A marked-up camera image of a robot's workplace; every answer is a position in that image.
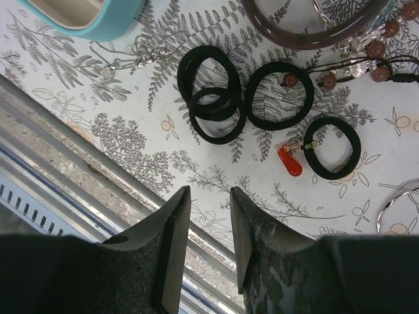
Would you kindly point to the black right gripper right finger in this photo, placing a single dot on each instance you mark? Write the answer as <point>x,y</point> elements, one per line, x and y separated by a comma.
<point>282,271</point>

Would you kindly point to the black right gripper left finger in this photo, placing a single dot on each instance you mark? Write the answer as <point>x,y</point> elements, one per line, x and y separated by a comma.
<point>139,270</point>

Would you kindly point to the black hair tie double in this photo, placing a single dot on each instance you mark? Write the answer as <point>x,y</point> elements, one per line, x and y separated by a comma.
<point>212,104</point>

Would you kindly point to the teal jewelry box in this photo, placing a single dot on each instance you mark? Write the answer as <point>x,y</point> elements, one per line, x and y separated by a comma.
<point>100,21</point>

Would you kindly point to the red teardrop earring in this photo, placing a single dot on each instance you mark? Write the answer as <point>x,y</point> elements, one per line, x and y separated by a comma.
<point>286,151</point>

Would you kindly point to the thin silver bangle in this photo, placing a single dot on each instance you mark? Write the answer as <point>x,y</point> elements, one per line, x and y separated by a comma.
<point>407,189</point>

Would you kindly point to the dark purple bangle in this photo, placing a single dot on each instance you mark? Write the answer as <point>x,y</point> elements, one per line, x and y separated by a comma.
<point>312,41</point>

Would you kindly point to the aluminium rail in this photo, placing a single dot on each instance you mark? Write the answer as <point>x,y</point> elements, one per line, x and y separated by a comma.
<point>60,184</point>

